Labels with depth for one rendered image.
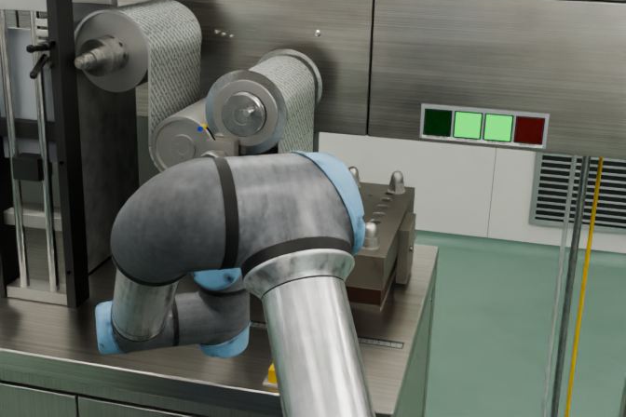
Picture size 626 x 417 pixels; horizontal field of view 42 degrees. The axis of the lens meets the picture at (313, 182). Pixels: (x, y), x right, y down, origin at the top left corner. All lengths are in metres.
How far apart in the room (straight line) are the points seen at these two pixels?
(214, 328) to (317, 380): 0.45
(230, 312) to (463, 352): 2.15
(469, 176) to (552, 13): 2.56
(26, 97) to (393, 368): 0.76
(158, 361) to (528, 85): 0.87
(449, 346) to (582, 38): 1.87
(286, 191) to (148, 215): 0.14
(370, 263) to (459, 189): 2.79
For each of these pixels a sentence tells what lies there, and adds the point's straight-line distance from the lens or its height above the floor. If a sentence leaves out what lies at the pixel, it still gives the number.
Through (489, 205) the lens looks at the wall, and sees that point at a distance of 4.19.
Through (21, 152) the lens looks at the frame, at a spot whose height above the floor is 1.17.
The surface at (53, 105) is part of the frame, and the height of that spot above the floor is 1.27.
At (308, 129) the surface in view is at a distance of 1.60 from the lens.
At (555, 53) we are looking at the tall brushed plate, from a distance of 1.66.
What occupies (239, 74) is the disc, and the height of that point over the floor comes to 1.32.
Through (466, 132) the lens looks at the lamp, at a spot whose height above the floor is 1.17.
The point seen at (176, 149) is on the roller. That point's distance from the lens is 1.48.
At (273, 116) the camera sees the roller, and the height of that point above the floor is 1.25.
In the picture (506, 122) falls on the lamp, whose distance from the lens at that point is 1.67.
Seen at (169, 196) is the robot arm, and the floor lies 1.31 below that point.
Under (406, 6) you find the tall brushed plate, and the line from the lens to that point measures 1.66.
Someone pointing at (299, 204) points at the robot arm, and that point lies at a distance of 0.81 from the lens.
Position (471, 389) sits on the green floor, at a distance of 3.04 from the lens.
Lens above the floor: 1.57
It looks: 18 degrees down
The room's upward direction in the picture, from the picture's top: 2 degrees clockwise
